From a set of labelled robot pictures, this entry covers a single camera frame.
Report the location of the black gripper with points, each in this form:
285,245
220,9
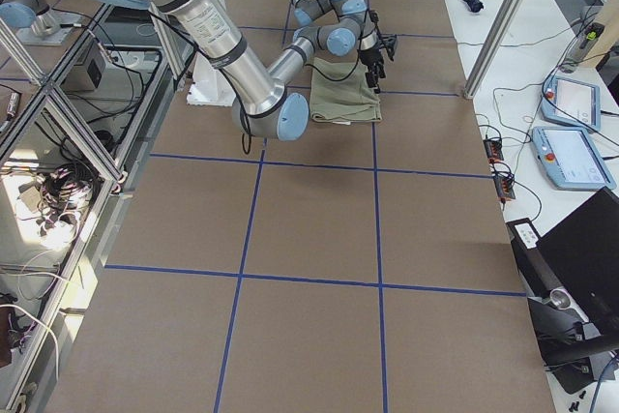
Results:
371,57

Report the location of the sage green long-sleeve shirt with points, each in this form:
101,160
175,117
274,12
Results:
339,94

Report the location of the orange electronics module far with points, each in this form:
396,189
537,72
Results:
493,148

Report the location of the orange electronics module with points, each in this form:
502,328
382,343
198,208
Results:
504,185
493,148

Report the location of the orange electronics module near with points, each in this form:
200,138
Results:
504,185

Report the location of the far blue teach pendant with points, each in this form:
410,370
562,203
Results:
569,102

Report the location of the blue teach pendant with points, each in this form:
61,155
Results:
569,102
570,159

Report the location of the near blue teach pendant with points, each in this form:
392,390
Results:
570,159

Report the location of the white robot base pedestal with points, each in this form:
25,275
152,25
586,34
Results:
209,86

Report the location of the aluminium frame post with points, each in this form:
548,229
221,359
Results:
494,38

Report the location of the aluminium truss frame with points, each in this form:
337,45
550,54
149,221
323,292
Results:
82,84

